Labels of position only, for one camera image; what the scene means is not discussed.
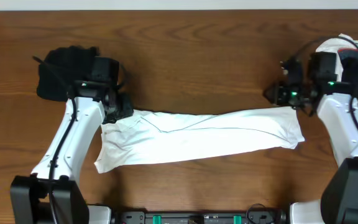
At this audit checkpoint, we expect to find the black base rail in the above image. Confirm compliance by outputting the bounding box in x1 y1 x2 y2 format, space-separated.
115 208 288 224

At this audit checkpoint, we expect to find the white robot print t-shirt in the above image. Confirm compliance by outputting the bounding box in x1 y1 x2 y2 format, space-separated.
94 107 305 173

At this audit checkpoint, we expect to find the folded black cloth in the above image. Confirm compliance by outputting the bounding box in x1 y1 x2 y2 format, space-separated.
33 45 99 102

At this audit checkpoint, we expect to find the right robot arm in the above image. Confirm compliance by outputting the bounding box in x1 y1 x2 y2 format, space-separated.
264 49 358 223

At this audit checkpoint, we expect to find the plain white t-shirt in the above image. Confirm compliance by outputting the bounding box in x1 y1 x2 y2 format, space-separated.
316 34 358 82

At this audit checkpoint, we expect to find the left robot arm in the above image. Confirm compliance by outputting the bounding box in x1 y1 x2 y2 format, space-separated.
10 56 134 224

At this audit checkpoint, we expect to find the left black cable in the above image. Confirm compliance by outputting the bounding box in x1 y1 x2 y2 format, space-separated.
32 55 79 224

